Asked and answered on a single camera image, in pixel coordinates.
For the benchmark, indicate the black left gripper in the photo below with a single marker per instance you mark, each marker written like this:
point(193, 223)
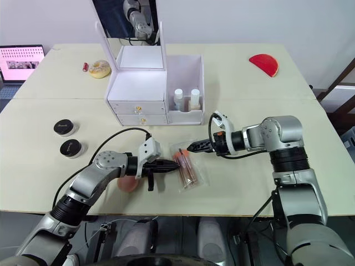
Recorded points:
point(149, 169)

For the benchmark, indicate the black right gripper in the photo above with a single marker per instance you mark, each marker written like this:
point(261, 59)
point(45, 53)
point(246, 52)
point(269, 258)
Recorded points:
point(220, 145)

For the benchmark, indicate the brush set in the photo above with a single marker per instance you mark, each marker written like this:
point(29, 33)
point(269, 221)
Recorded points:
point(188, 171)

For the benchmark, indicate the white drawer with gold knob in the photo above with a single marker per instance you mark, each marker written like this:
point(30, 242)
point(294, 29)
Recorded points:
point(122, 107)
point(127, 119)

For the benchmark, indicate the round black compact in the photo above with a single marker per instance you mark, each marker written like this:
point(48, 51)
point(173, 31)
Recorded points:
point(72, 147)
point(66, 127)

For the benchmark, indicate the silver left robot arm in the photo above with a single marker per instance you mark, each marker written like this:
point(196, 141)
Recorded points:
point(83, 180)

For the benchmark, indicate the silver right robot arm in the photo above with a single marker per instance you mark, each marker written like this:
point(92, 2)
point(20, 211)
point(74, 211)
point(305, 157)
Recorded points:
point(285, 130)

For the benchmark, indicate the orange makeup sponge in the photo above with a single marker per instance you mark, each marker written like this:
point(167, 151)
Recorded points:
point(184, 152)

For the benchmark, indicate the pink makeup sponge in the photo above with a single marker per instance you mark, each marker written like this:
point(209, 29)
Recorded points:
point(127, 186)

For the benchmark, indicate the gold drawer knob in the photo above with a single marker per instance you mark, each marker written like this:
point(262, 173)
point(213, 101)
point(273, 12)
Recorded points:
point(137, 107)
point(143, 120)

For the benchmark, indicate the white makeup organizer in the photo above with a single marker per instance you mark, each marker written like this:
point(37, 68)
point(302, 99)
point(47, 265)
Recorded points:
point(138, 86)

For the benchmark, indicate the organizer vanity mirror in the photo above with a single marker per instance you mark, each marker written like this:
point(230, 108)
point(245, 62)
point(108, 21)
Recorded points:
point(141, 58)

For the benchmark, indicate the white-capped beige foundation bottle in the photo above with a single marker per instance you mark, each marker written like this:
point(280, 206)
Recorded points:
point(194, 95)

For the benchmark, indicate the white-capped bottle with reddish liquid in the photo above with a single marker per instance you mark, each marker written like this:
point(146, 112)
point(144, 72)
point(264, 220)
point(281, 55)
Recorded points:
point(178, 95)

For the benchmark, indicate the grey rounded shape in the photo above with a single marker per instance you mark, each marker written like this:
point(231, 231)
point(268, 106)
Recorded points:
point(212, 238)

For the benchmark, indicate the red watermelon slice toy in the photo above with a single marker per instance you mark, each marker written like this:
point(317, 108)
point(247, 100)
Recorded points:
point(264, 63)

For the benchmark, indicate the frosted toy donut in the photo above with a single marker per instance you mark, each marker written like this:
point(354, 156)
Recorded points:
point(100, 69)

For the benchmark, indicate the small red cylinder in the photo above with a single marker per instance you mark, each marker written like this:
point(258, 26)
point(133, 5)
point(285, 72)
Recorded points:
point(85, 67)

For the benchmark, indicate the blue plastic crate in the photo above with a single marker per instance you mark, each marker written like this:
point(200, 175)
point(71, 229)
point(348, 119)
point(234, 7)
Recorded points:
point(349, 142)

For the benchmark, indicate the blue-grey patterned pad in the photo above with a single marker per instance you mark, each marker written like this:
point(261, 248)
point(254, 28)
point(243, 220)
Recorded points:
point(8, 92)

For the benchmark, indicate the open laptop with pink screen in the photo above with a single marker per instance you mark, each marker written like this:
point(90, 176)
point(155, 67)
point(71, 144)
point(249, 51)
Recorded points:
point(19, 61)

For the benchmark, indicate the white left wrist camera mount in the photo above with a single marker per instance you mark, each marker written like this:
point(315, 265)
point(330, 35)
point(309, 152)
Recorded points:
point(149, 149)

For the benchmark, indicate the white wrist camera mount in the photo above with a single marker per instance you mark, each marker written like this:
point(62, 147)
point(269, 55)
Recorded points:
point(149, 149)
point(227, 124)

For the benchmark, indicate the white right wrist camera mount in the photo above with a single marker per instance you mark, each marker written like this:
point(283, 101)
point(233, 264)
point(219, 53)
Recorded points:
point(227, 124)

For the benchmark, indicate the brown wooden frame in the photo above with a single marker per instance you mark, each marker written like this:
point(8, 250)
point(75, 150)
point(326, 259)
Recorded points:
point(337, 80)

